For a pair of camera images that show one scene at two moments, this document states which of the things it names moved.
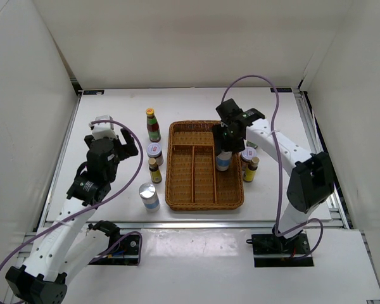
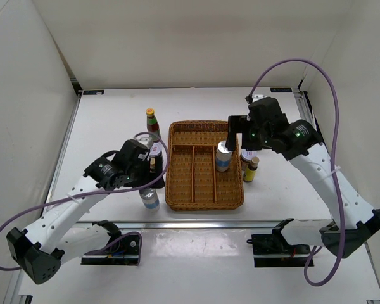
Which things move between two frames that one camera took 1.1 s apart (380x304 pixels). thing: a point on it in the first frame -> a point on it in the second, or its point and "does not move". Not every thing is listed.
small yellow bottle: (249, 173) does not move
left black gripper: (125, 151) -> (145, 161)
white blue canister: (223, 160) does not move
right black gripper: (218, 131) -> (240, 124)
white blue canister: (149, 197) does not move
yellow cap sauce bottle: (153, 126) does not move
